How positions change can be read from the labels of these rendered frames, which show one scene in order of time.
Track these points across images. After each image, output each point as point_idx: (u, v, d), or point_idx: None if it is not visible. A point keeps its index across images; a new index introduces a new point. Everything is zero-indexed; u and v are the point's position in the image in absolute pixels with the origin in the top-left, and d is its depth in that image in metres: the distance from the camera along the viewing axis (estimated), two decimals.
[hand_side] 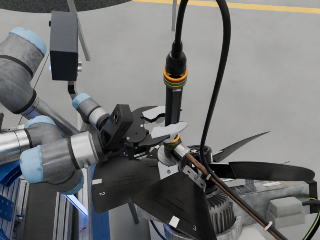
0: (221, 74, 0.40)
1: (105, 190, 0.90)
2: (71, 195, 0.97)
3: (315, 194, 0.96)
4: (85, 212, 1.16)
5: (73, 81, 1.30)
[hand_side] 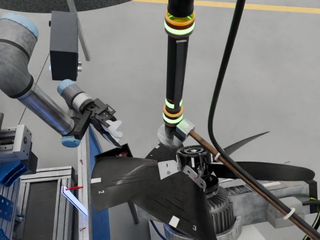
0: (243, 1, 0.30)
1: (105, 189, 0.89)
2: (71, 195, 0.97)
3: (315, 194, 0.96)
4: (85, 212, 1.16)
5: (73, 81, 1.30)
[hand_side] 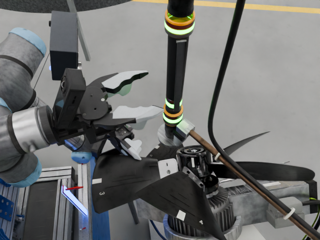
0: (243, 1, 0.30)
1: (153, 155, 1.21)
2: (71, 195, 0.97)
3: (315, 194, 0.96)
4: (85, 212, 1.16)
5: None
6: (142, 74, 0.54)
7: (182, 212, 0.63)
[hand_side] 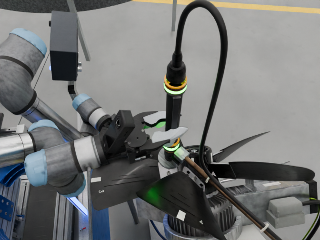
0: (219, 84, 0.42)
1: (153, 155, 1.21)
2: None
3: (315, 194, 0.96)
4: (85, 212, 1.16)
5: (73, 81, 1.30)
6: None
7: (182, 212, 0.63)
